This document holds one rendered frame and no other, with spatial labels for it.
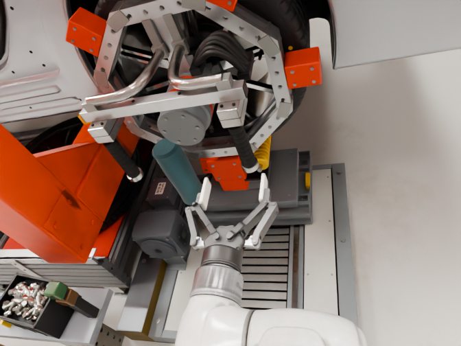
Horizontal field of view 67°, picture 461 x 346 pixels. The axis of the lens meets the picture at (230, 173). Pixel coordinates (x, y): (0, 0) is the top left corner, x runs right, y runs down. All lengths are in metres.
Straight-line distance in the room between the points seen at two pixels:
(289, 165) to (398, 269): 0.60
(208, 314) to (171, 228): 0.78
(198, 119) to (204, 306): 0.48
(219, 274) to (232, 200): 0.93
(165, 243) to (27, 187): 0.52
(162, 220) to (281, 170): 0.57
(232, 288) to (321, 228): 0.97
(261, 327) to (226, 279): 0.11
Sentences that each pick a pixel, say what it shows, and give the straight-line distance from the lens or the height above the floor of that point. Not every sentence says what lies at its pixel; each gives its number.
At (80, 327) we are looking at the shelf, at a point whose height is 0.45.
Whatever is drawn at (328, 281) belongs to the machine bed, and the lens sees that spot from 1.44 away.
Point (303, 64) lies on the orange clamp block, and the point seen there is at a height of 0.88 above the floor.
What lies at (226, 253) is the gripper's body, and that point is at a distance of 0.64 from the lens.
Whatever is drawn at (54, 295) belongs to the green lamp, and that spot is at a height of 0.65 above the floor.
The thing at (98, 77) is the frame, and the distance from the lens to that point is 1.11.
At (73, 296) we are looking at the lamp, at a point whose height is 0.59.
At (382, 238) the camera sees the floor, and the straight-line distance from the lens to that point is 1.61.
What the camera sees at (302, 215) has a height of 0.16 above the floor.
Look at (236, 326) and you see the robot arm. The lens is 0.56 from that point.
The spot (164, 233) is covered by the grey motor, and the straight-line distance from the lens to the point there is 1.33.
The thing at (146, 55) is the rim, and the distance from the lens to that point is 1.13.
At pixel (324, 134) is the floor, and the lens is 2.00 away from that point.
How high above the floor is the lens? 1.40
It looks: 46 degrees down
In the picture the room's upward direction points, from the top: 25 degrees counter-clockwise
